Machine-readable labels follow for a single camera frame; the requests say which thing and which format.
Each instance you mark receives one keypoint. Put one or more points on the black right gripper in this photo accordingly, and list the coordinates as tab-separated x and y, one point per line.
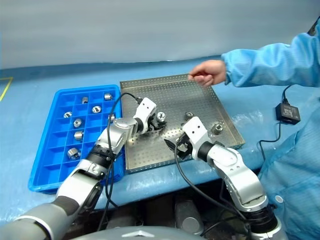
185	147

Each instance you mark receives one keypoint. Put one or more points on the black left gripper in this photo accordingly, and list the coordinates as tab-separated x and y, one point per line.
152	123

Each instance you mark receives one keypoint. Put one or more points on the metal roller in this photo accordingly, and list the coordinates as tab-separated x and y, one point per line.
112	117
217	128
161	115
67	114
96	109
78	135
189	115
85	100
108	96
73	153
77	122

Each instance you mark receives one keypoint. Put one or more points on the person forearm blue sleeve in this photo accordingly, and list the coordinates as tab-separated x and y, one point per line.
270	65

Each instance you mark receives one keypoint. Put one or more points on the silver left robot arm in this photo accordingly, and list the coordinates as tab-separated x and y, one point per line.
75	190

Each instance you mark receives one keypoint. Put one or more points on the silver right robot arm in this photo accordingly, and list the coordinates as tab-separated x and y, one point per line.
237	172

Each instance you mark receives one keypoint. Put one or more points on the perforated steel tray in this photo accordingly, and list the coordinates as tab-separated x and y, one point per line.
172	100

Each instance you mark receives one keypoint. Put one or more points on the blue compartment plastic tray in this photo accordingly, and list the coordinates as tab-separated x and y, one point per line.
50	140

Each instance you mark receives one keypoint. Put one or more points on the person bare hand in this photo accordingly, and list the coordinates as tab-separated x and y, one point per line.
210	72

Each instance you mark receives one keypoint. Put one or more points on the grey rounded cylinder shape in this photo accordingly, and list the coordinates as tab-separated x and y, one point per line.
187	217

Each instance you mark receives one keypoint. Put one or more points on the silver robot torso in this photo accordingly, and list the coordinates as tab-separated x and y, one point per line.
140	234

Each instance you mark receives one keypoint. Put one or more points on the black adapter box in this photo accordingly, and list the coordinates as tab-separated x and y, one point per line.
288	112

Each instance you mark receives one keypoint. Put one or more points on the person blue coat torso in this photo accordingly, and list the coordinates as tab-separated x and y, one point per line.
295	162

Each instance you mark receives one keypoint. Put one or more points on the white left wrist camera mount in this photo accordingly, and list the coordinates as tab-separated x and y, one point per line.
145	107

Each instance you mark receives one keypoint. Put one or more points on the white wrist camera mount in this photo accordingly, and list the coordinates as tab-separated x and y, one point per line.
196	131
145	107

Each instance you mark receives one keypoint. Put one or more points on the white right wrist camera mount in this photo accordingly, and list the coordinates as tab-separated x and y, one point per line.
196	131

